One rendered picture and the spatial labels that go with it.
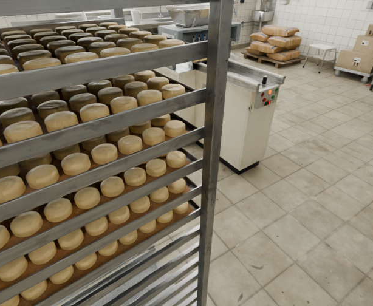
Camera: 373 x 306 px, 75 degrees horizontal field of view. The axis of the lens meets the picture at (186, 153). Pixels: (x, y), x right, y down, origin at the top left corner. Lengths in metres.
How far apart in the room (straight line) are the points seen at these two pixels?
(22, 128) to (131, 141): 0.19
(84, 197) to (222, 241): 1.42
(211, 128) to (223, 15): 0.21
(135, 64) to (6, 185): 0.29
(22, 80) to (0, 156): 0.11
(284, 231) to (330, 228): 0.35
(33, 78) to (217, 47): 0.29
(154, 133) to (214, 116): 0.14
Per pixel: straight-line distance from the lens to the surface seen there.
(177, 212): 0.74
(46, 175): 0.49
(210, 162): 0.59
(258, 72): 2.26
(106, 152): 0.51
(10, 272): 0.62
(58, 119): 0.46
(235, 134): 2.17
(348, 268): 2.02
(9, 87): 0.38
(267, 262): 1.84
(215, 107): 0.52
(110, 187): 0.56
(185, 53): 0.47
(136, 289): 0.82
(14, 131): 0.46
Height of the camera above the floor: 1.52
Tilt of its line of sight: 35 degrees down
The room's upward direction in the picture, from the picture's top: straight up
